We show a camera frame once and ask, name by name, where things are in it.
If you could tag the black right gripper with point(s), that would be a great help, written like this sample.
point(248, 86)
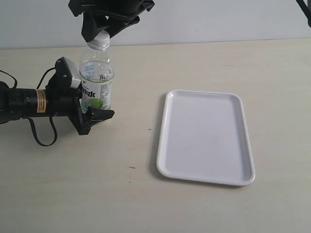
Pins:
point(95, 12)

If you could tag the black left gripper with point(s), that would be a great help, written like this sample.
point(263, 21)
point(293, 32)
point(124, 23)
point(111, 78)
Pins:
point(66, 103)

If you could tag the white bottle cap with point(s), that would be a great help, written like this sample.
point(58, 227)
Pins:
point(101, 40)

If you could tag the clear plastic drink bottle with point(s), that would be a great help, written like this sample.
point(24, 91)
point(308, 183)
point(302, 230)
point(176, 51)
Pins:
point(97, 76)

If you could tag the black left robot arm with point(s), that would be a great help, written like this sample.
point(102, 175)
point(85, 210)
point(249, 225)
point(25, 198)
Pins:
point(17, 103)

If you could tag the white rectangular tray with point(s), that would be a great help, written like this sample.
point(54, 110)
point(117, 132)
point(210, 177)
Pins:
point(204, 138)

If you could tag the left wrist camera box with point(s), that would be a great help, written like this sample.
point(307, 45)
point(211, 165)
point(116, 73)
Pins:
point(68, 76)

